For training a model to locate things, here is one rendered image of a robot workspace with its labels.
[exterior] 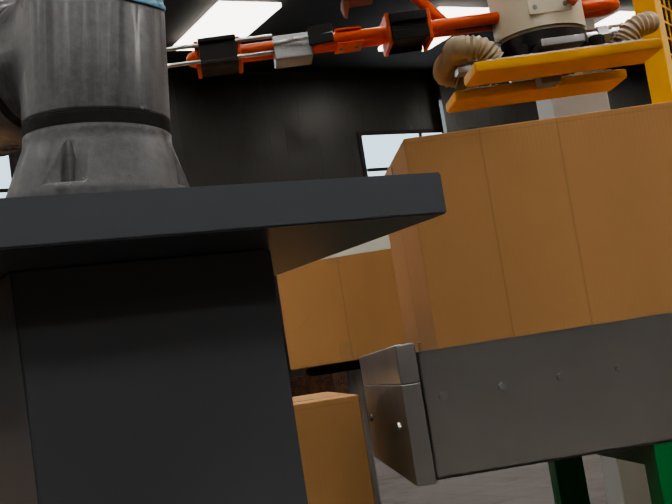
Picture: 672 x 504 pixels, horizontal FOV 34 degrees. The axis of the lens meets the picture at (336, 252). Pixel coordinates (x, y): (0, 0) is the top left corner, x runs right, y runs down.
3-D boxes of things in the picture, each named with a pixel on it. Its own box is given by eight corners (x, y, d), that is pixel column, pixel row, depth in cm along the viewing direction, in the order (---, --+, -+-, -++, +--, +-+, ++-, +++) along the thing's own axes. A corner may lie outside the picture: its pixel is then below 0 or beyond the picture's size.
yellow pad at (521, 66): (644, 63, 205) (639, 37, 206) (664, 47, 195) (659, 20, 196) (464, 88, 202) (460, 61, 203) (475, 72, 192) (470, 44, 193)
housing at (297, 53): (311, 65, 209) (308, 42, 209) (313, 54, 202) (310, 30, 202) (274, 70, 208) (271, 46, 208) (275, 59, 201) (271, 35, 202)
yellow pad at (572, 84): (611, 91, 224) (607, 67, 225) (628, 77, 214) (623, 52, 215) (446, 113, 221) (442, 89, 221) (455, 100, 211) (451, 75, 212)
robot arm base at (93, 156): (228, 208, 112) (223, 111, 113) (45, 202, 101) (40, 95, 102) (145, 234, 127) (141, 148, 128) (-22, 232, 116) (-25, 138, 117)
